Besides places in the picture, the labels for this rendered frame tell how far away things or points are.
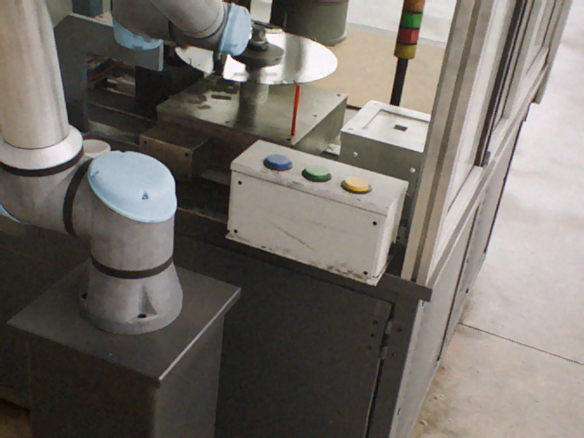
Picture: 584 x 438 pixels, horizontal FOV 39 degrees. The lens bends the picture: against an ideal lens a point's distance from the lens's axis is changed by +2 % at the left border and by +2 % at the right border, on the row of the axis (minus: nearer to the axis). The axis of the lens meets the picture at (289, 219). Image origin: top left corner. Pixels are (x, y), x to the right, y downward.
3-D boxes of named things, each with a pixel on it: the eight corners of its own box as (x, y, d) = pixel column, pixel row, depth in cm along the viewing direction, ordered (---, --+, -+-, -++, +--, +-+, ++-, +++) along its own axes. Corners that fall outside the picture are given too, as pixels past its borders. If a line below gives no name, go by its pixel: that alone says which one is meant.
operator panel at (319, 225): (394, 256, 143) (408, 181, 136) (374, 287, 134) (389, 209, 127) (251, 211, 151) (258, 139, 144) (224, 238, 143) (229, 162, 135)
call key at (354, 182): (370, 190, 134) (372, 179, 133) (362, 200, 130) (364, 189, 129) (348, 183, 135) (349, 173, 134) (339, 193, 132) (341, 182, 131)
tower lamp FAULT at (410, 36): (420, 40, 169) (423, 25, 168) (414, 45, 166) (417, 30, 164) (399, 35, 171) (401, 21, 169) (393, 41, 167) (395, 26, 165)
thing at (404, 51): (417, 55, 171) (420, 41, 169) (411, 61, 167) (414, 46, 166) (396, 50, 172) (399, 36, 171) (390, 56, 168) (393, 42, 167)
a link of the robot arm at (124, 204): (149, 281, 112) (151, 195, 106) (63, 255, 116) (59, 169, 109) (188, 240, 122) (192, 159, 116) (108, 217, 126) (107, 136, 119)
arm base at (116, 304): (148, 347, 115) (149, 289, 110) (56, 314, 120) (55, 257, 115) (200, 293, 128) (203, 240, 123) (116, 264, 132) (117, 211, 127)
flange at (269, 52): (228, 59, 162) (228, 47, 161) (231, 41, 172) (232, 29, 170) (283, 65, 163) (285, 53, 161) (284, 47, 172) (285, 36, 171)
